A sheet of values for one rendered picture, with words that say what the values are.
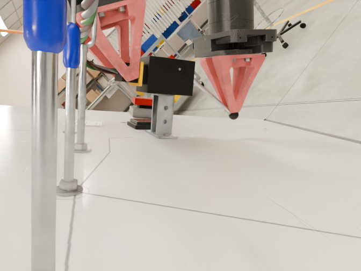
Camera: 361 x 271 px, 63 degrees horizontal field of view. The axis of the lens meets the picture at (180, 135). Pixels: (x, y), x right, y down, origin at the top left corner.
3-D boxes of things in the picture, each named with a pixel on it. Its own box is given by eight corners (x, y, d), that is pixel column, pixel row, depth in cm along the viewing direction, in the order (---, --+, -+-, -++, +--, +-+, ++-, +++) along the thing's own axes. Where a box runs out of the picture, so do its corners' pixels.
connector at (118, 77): (161, 85, 33) (163, 67, 33) (119, 80, 31) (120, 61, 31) (151, 84, 36) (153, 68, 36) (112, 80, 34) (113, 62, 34)
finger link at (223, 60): (222, 118, 36) (220, 37, 34) (195, 111, 43) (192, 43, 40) (266, 111, 39) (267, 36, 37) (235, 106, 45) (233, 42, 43)
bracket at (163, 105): (177, 138, 35) (181, 95, 34) (158, 138, 34) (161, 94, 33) (162, 132, 39) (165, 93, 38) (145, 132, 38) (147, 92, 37)
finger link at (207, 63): (229, 119, 35) (227, 35, 33) (200, 112, 41) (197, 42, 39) (274, 112, 38) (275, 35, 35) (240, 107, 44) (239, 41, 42)
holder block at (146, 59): (192, 96, 35) (195, 61, 34) (147, 93, 32) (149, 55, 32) (177, 94, 38) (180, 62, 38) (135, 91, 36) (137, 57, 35)
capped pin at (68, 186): (49, 189, 16) (50, 21, 15) (76, 184, 17) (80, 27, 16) (59, 198, 15) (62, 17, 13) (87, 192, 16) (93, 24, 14)
